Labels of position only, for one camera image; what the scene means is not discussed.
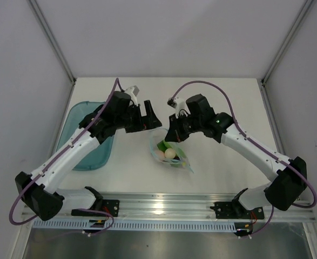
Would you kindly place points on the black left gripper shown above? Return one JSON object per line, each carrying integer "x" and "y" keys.
{"x": 144, "y": 123}

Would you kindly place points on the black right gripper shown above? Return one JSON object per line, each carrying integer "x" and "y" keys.
{"x": 175, "y": 134}

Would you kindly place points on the green cucumber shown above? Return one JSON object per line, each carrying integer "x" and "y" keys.
{"x": 179, "y": 161}

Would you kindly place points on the clear zip top bag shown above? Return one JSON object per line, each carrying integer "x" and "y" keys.
{"x": 157, "y": 135}

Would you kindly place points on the white garlic bulb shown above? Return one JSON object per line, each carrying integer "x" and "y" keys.
{"x": 170, "y": 153}

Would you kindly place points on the pink egg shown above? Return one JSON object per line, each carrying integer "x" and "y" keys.
{"x": 160, "y": 155}

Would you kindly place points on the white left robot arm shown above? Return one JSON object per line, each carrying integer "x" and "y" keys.
{"x": 40, "y": 191}

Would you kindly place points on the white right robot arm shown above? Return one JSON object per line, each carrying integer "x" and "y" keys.
{"x": 286, "y": 176}

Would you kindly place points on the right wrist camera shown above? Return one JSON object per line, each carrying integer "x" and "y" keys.
{"x": 179, "y": 105}

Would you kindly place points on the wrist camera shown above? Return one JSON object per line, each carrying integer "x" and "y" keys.
{"x": 179, "y": 105}
{"x": 132, "y": 91}

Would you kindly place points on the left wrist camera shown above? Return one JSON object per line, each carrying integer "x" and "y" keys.
{"x": 132, "y": 91}

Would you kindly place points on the aluminium table edge rail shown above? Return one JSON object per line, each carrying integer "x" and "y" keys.
{"x": 189, "y": 207}

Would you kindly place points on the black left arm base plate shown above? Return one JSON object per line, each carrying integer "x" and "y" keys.
{"x": 107, "y": 206}

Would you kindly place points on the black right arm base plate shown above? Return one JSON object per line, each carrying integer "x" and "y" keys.
{"x": 233, "y": 210}

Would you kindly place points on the white slotted cable duct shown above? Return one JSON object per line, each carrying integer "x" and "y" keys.
{"x": 138, "y": 225}

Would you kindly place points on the left aluminium frame post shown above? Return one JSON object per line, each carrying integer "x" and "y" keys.
{"x": 50, "y": 37}

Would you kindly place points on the aluminium frame post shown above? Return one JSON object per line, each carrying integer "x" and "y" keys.
{"x": 288, "y": 39}
{"x": 50, "y": 37}

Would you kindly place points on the right aluminium frame post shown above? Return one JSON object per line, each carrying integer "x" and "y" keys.
{"x": 288, "y": 39}

